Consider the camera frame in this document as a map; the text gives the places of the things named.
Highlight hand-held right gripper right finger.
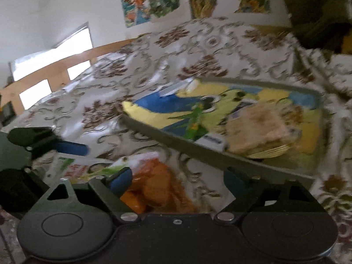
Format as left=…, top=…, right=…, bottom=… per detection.
left=214, top=168, right=319, bottom=223

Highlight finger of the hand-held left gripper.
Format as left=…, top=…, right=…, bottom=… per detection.
left=8, top=127, right=89, bottom=157
left=0, top=168, right=51, bottom=212

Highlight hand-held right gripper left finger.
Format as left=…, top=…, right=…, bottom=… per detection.
left=45, top=166, right=141, bottom=223

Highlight white and green snack packet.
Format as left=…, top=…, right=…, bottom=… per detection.
left=48, top=155, right=132, bottom=183

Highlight net bag of tangerines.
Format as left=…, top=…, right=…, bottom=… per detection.
left=121, top=154, right=198, bottom=215

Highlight grey shallow tray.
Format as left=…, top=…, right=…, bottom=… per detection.
left=121, top=77, right=329, bottom=183

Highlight clear bag of nuts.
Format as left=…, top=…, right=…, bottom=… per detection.
left=223, top=105, right=297, bottom=155

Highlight green sausage stick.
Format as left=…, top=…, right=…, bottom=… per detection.
left=186, top=102, right=213, bottom=140

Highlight cartoon print paper liner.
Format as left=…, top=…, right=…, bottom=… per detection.
left=122, top=84, right=322, bottom=171

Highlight window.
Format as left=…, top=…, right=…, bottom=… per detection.
left=9, top=22, right=92, bottom=110

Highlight white tube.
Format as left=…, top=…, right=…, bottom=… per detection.
left=159, top=78, right=194, bottom=97

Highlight floral printed blanket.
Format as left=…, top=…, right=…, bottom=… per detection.
left=0, top=16, right=352, bottom=264

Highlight olive quilted jacket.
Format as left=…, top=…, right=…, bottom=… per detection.
left=283, top=0, right=352, bottom=53

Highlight wooden bed frame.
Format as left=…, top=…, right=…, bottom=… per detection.
left=0, top=23, right=292, bottom=113

